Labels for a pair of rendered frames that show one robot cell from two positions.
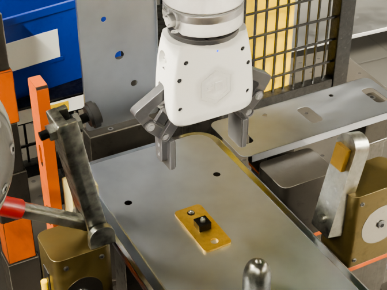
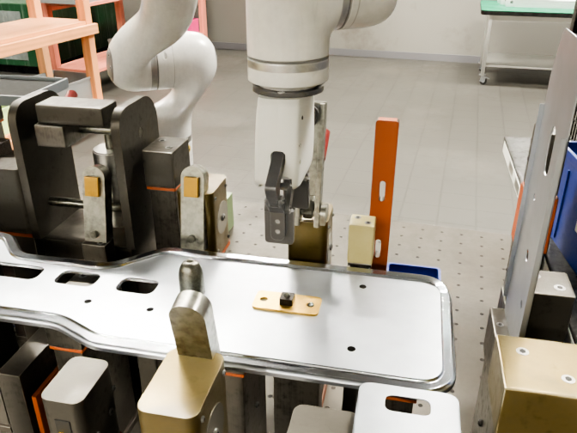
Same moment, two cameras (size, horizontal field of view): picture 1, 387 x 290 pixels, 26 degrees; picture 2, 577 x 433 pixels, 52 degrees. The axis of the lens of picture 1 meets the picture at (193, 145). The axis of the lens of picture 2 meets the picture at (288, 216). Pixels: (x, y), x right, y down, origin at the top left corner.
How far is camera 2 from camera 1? 130 cm
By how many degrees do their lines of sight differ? 103
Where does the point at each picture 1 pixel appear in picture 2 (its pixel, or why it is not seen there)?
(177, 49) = not seen: hidden behind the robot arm
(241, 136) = (267, 225)
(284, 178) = (312, 416)
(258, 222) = (256, 333)
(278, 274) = not seen: hidden behind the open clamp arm
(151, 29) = (539, 254)
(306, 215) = not seen: outside the picture
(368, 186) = (171, 368)
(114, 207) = (363, 278)
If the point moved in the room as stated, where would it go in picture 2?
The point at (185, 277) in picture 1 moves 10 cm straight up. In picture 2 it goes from (248, 274) to (245, 208)
